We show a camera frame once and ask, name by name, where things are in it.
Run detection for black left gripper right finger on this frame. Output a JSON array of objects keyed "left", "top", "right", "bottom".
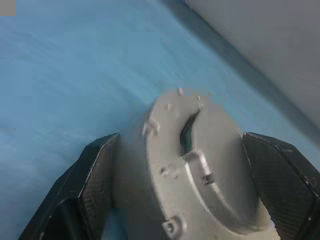
[{"left": 241, "top": 131, "right": 320, "bottom": 240}]

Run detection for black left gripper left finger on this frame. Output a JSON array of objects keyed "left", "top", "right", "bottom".
[{"left": 17, "top": 132, "right": 121, "bottom": 240}]

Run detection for motor stator housing copper windings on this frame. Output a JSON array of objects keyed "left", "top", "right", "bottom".
[{"left": 111, "top": 87, "right": 275, "bottom": 240}]

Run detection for blue plastic table sheet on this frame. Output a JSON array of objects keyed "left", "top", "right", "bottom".
[{"left": 0, "top": 0, "right": 320, "bottom": 240}]

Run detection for white foam backdrop sheet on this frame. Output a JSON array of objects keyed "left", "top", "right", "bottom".
[{"left": 184, "top": 0, "right": 320, "bottom": 128}]

